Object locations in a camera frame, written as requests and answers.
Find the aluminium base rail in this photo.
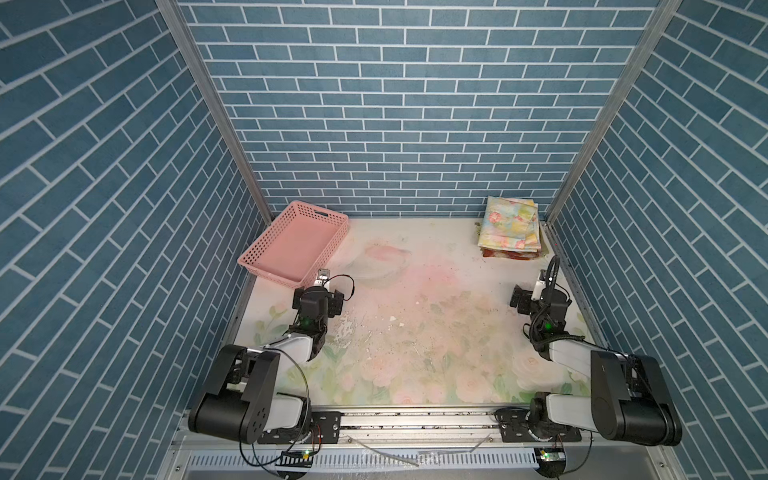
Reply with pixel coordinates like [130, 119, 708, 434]
[158, 405, 684, 479]

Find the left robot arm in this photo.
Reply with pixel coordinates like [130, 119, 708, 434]
[188, 269, 345, 445]

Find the red patterned skirt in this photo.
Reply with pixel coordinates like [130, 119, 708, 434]
[481, 248, 541, 261]

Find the pink perforated plastic basket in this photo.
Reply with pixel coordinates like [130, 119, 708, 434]
[238, 201, 349, 288]

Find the pastel floral skirt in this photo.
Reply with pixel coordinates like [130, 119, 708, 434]
[478, 197, 542, 253]

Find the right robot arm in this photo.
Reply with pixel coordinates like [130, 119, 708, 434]
[510, 271, 683, 446]

